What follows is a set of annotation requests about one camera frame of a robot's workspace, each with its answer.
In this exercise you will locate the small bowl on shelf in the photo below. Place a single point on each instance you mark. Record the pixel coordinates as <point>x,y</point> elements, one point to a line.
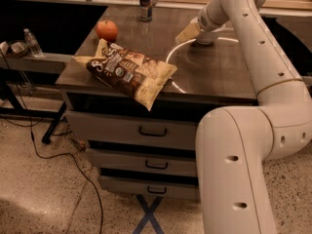
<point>17,49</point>

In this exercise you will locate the middle drawer with handle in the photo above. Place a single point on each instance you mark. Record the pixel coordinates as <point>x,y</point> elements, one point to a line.
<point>143,163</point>

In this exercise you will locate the white ceramic bowl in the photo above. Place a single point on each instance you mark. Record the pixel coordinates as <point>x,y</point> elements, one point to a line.
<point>207,37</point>

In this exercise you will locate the grey side shelf left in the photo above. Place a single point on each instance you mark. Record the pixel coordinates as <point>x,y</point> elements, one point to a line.
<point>49,63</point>

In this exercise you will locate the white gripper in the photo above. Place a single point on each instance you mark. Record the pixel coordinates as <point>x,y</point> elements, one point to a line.
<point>208,23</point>

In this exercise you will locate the blue tape cross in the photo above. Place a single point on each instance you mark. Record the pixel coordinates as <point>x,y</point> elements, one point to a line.
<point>149,215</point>

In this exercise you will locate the grey drawer cabinet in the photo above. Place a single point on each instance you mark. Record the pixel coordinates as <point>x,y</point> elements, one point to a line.
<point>137,103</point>

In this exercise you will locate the top drawer with handle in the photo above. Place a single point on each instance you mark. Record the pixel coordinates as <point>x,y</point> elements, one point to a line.
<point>132,130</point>

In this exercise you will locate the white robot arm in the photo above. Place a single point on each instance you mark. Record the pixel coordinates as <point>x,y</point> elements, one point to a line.
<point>232,141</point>

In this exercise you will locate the redbull can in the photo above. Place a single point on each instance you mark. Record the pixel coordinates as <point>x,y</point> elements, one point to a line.
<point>145,10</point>

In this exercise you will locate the red apple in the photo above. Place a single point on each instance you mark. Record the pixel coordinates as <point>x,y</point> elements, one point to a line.
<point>107,30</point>

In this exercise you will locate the brown yellow chips bag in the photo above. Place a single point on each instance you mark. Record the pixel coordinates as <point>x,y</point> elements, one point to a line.
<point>130,73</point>

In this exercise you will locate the bottom drawer with handle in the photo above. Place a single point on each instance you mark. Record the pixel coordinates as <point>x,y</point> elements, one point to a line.
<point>161,189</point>

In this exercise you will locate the drawer with handle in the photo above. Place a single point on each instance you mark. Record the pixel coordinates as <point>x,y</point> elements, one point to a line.
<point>161,189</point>
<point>143,163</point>
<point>132,130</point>

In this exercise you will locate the clear plastic water bottle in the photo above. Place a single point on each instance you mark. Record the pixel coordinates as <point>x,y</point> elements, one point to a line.
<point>32,43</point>

